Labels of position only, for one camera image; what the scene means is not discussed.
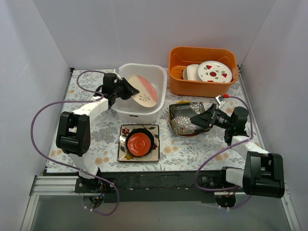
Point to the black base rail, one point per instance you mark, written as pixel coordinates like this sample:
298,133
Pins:
152,186

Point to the square cream floral plate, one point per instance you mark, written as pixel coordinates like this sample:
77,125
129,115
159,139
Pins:
125,156

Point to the floral table mat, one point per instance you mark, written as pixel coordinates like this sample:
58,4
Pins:
176,152

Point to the red rimmed round plate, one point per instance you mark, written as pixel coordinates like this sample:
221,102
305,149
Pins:
186,136

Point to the pink and cream round plate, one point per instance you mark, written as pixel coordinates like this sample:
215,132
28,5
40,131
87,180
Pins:
148,96

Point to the black bowl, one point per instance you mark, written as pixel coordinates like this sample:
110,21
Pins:
145,131

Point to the orange red small saucer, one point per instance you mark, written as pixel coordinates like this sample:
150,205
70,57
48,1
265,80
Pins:
139,144

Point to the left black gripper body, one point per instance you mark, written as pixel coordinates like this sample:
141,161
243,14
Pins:
124,88

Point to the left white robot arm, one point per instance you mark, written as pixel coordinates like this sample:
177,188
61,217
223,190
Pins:
73,133

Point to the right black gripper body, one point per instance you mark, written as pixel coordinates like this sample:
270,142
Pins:
213,116

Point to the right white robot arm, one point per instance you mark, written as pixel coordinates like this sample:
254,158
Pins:
263,173

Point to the orange plastic bin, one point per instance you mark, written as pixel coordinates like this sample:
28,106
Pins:
181,57

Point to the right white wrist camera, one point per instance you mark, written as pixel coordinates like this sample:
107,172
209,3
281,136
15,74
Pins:
220,99

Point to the white plastic bin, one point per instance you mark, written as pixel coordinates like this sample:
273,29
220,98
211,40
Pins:
151,82

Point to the white watermelon pattern plate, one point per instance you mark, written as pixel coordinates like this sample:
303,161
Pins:
214,71

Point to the yellow polka dot plate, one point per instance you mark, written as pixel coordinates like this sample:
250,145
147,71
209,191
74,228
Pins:
169,119

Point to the round white dish in bin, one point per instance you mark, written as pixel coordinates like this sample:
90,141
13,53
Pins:
184,74

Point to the black square floral plate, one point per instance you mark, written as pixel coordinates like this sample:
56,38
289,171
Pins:
180,117

